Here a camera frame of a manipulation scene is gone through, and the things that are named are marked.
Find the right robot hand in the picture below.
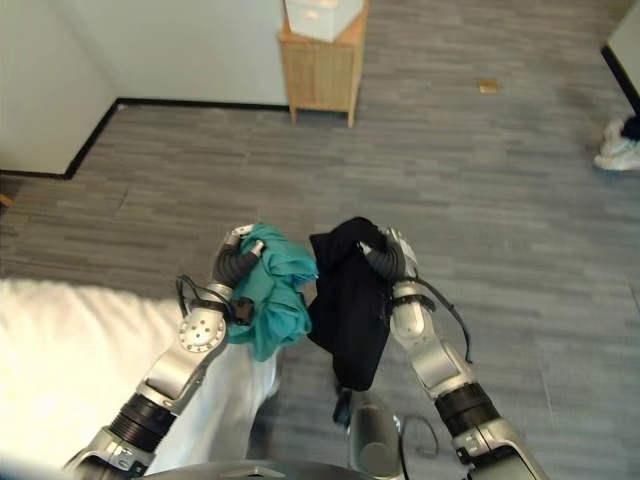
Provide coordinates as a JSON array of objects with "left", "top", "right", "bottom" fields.
[{"left": 356, "top": 224, "right": 419, "bottom": 291}]

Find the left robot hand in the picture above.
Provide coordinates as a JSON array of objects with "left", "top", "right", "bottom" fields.
[{"left": 211, "top": 224, "right": 266, "bottom": 291}]

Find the teal garment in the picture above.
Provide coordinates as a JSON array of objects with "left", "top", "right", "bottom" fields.
[{"left": 227, "top": 222, "right": 319, "bottom": 363}]

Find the black garment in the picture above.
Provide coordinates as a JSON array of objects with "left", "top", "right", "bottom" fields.
[{"left": 306, "top": 216, "right": 391, "bottom": 392}]

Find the white bed sheet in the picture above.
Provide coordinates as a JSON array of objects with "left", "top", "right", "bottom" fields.
[{"left": 0, "top": 277, "right": 282, "bottom": 476}]

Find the wooden slatted laundry basket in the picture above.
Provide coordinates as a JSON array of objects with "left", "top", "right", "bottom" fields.
[{"left": 277, "top": 0, "right": 372, "bottom": 128}]

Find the dark robot foot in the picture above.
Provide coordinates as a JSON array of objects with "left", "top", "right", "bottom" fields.
[{"left": 332, "top": 387, "right": 355, "bottom": 427}]

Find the silver robot leg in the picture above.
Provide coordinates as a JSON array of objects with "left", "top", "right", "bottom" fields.
[{"left": 347, "top": 390, "right": 405, "bottom": 478}]

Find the silver robot torso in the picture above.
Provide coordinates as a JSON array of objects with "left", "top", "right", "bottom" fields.
[{"left": 140, "top": 460, "right": 370, "bottom": 480}]

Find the white storage box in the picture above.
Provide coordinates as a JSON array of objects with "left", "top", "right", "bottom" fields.
[{"left": 282, "top": 0, "right": 366, "bottom": 42}]

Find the person's white shoe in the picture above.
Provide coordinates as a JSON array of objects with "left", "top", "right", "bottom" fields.
[{"left": 593, "top": 115, "right": 640, "bottom": 173}]

